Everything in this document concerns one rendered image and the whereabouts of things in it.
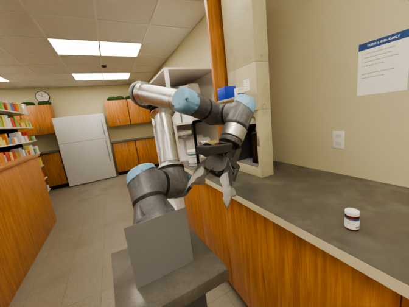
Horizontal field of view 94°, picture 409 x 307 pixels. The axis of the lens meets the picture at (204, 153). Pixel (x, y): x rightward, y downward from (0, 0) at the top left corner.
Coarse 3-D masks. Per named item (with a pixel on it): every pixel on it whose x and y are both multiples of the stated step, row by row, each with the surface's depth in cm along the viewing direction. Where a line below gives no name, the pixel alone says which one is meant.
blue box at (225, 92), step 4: (220, 88) 140; (224, 88) 135; (228, 88) 137; (232, 88) 138; (220, 92) 140; (224, 92) 136; (228, 92) 137; (232, 92) 139; (220, 96) 141; (224, 96) 137; (228, 96) 137; (232, 96) 139; (220, 100) 142
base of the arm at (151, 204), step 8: (152, 192) 64; (160, 192) 66; (136, 200) 63; (144, 200) 62; (152, 200) 62; (160, 200) 63; (168, 200) 67; (136, 208) 62; (144, 208) 60; (152, 208) 59; (160, 208) 60; (168, 208) 61; (136, 216) 60; (144, 216) 58; (152, 216) 57
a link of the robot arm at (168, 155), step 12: (156, 108) 87; (156, 120) 87; (168, 120) 87; (156, 132) 86; (168, 132) 85; (168, 144) 83; (168, 156) 81; (168, 168) 77; (180, 168) 80; (180, 180) 77; (180, 192) 77
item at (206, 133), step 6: (198, 126) 151; (204, 126) 151; (210, 126) 151; (216, 126) 152; (222, 126) 152; (198, 132) 152; (204, 132) 152; (210, 132) 152; (216, 132) 153; (198, 138) 152; (204, 138) 153; (210, 138) 153; (216, 138) 154; (198, 144) 153
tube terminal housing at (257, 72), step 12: (240, 72) 133; (252, 72) 123; (264, 72) 123; (228, 84) 148; (240, 84) 135; (252, 84) 125; (264, 84) 124; (264, 96) 125; (264, 108) 127; (264, 120) 128; (264, 132) 129; (264, 144) 130; (264, 156) 132; (240, 168) 154; (252, 168) 141; (264, 168) 133
